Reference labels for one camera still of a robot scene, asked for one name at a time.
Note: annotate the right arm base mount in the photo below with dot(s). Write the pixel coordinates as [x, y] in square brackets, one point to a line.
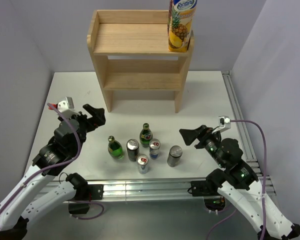
[213, 201]

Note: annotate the pineapple juice carton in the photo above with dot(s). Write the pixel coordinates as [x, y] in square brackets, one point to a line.
[179, 26]

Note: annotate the silver energy drink can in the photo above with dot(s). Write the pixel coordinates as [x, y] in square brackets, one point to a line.
[142, 163]

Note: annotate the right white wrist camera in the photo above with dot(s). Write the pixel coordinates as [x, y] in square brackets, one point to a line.
[224, 124]

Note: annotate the black beverage can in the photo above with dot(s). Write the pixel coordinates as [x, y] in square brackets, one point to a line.
[133, 149]

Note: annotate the wooden two-tier shelf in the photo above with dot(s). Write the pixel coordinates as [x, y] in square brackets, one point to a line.
[129, 51]

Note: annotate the green bottle red label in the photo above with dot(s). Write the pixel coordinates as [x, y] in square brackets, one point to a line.
[145, 135]

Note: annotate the aluminium front rail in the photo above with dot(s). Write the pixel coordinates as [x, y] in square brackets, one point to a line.
[145, 189]

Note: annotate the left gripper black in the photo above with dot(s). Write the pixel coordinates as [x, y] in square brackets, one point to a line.
[98, 113]

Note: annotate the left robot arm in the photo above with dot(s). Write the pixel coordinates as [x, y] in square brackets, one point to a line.
[19, 208]

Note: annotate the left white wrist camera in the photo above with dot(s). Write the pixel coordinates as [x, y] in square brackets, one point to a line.
[65, 107]

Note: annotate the green Perrier glass bottle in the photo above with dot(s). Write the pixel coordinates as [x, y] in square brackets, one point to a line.
[115, 149]

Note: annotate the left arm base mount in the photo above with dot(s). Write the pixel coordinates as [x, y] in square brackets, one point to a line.
[90, 193]

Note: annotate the aluminium side rail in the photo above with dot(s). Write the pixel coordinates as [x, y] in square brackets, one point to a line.
[246, 143]

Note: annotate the dark black yellow can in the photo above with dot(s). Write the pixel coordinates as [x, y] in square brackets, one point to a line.
[174, 156]

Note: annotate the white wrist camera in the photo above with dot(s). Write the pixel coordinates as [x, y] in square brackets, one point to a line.
[65, 107]
[224, 124]

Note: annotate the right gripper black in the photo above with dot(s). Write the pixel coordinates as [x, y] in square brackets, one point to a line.
[203, 132]

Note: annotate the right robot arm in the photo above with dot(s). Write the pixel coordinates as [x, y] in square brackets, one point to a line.
[236, 181]

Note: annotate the blue silver energy can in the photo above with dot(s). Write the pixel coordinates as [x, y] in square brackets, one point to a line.
[154, 148]

